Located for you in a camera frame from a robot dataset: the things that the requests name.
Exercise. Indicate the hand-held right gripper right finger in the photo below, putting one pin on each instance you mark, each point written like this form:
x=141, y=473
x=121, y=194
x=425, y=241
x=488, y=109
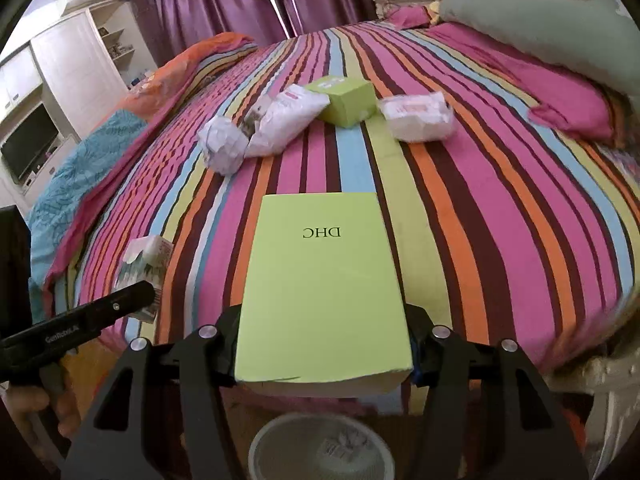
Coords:
x=426, y=355

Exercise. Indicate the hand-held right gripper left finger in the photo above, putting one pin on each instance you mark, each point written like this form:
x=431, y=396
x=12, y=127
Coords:
x=225, y=355

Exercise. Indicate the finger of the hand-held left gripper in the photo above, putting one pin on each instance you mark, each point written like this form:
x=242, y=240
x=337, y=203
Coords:
x=75, y=327

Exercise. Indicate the white printed carton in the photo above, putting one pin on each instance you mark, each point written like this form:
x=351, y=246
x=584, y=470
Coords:
x=150, y=260

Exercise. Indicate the pale green waste basket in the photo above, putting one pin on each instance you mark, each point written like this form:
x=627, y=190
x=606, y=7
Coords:
x=280, y=455

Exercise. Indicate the large green box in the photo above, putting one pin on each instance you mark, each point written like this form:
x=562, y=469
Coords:
x=320, y=285

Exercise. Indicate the white packet with pink label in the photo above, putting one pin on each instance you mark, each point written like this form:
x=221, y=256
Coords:
x=285, y=120

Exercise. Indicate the small green box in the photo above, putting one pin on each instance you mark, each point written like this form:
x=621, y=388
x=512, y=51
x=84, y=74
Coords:
x=350, y=105

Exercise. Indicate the person's left hand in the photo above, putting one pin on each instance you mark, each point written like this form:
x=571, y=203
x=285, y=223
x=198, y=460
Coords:
x=25, y=405

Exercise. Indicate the blue patterned blanket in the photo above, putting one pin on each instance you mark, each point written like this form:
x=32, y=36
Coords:
x=85, y=170

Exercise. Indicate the black television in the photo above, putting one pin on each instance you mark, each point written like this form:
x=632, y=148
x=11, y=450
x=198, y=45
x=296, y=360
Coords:
x=27, y=145

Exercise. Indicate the striped bed sheet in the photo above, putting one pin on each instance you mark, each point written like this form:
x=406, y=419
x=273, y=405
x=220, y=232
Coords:
x=475, y=210

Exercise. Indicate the crumpled white paper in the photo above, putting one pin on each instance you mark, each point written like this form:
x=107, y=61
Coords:
x=222, y=147

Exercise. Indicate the white wardrobe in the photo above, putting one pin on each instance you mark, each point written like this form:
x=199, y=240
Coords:
x=55, y=60

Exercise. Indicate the white wet wipes packet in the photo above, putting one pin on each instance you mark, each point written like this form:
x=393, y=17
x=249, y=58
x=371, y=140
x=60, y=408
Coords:
x=420, y=120

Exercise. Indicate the orange blanket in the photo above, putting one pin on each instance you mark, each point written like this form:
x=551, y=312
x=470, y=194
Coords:
x=200, y=55

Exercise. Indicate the pink pillow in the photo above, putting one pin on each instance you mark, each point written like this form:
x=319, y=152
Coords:
x=560, y=95

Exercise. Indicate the purple curtain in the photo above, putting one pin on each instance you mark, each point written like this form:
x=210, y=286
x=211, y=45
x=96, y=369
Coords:
x=210, y=0

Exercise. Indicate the small pink cushion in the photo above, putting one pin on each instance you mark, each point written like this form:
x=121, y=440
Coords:
x=407, y=16

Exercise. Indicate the green pillow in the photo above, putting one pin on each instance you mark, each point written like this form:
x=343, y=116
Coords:
x=540, y=25

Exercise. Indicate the white nightstand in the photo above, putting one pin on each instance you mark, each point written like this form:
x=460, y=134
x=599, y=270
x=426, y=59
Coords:
x=400, y=2

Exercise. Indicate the white bed frame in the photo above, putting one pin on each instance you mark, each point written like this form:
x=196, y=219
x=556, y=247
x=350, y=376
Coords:
x=600, y=385

